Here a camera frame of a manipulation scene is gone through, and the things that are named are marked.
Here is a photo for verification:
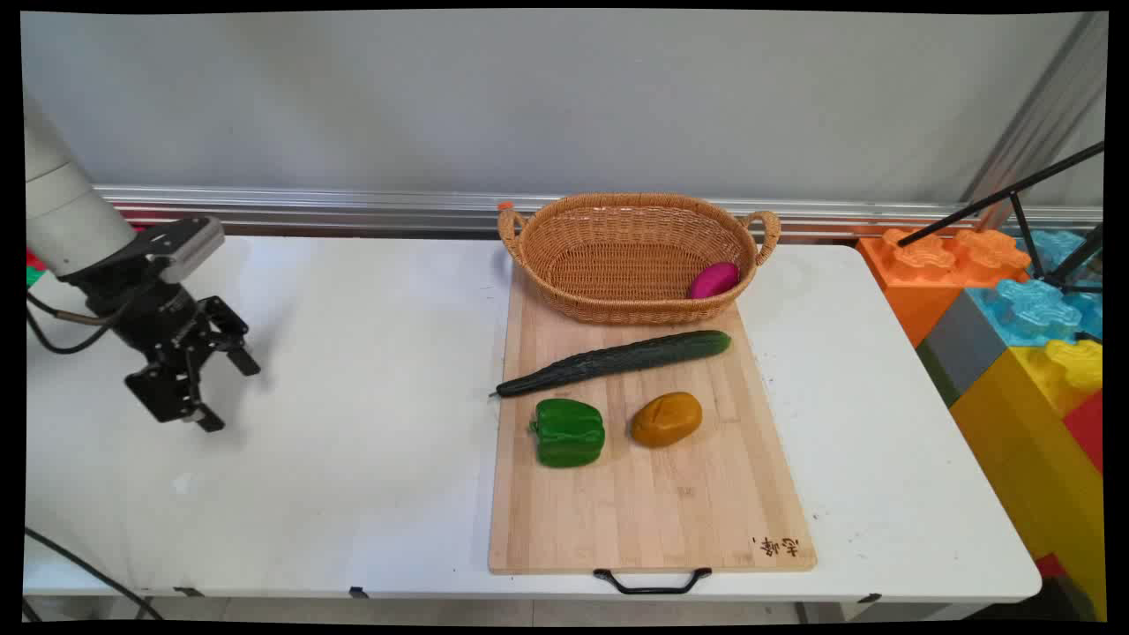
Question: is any wooden cutting board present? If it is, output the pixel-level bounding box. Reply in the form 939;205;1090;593
488;263;819;597

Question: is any grey toy block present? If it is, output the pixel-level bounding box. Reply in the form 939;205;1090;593
915;290;1012;407

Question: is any black robot wrist cable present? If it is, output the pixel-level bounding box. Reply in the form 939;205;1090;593
25;289;133;356

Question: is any green toy bell pepper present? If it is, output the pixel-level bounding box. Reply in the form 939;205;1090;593
528;398;608;469

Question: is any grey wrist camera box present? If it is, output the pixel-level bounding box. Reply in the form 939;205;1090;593
132;216;227;286

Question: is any aluminium frame post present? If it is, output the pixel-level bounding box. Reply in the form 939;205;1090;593
961;12;1109;232

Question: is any purple toy sweet potato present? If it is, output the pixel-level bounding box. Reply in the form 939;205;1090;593
687;261;742;302

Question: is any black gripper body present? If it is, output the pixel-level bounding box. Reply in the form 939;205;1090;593
60;254;213;364

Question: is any brown toy potato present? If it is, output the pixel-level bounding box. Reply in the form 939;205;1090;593
630;392;705;450

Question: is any aluminium frame rail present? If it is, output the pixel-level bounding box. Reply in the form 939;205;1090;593
93;184;1104;241

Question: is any green toy cucumber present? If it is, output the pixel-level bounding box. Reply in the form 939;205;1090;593
490;330;733;400

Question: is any orange toy block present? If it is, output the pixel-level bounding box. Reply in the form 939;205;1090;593
856;227;1034;350

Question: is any yellow toy block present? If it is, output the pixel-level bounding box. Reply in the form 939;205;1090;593
950;339;1109;620

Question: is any woven wicker basket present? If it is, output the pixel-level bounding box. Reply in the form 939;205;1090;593
497;192;783;326

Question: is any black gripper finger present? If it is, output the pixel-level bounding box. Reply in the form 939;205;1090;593
196;295;262;378
123;356;227;434

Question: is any red toy block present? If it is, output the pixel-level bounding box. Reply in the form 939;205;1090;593
1062;392;1104;474

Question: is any blue toy block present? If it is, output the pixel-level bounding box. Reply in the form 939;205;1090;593
965;229;1104;347

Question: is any black tripod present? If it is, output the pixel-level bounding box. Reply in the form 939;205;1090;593
897;140;1106;295

